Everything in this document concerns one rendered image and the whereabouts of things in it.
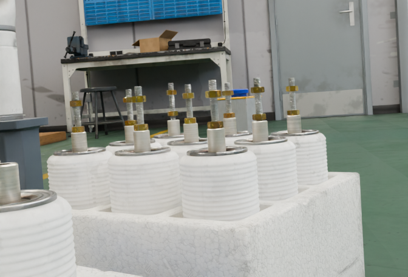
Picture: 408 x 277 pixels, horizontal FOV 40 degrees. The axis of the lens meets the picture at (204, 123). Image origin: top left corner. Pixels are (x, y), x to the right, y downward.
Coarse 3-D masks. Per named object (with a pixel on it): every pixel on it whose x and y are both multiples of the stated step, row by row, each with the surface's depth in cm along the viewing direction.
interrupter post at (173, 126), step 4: (168, 120) 101; (172, 120) 100; (176, 120) 100; (168, 124) 101; (172, 124) 100; (176, 124) 100; (168, 128) 101; (172, 128) 100; (176, 128) 100; (168, 132) 101; (172, 132) 100; (176, 132) 100
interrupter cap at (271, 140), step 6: (246, 138) 82; (252, 138) 82; (270, 138) 80; (276, 138) 79; (282, 138) 79; (234, 144) 78; (240, 144) 76; (246, 144) 76; (252, 144) 75; (258, 144) 75; (264, 144) 75
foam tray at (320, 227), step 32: (320, 192) 77; (352, 192) 88; (96, 224) 70; (128, 224) 67; (160, 224) 65; (192, 224) 62; (224, 224) 61; (256, 224) 61; (288, 224) 67; (320, 224) 76; (352, 224) 87; (96, 256) 71; (128, 256) 68; (160, 256) 65; (192, 256) 62; (224, 256) 60; (256, 256) 60; (288, 256) 67; (320, 256) 76; (352, 256) 87
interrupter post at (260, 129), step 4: (264, 120) 79; (252, 124) 78; (256, 124) 78; (260, 124) 77; (264, 124) 78; (252, 128) 78; (256, 128) 78; (260, 128) 77; (264, 128) 78; (256, 132) 78; (260, 132) 77; (264, 132) 78; (256, 136) 78; (260, 136) 77; (264, 136) 78; (256, 140) 78; (260, 140) 78; (264, 140) 78
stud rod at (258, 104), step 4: (256, 80) 78; (256, 84) 78; (256, 96) 78; (260, 96) 78; (256, 100) 78; (260, 100) 78; (256, 104) 78; (260, 104) 78; (256, 108) 78; (260, 108) 78; (256, 112) 78; (260, 112) 78; (260, 120) 78
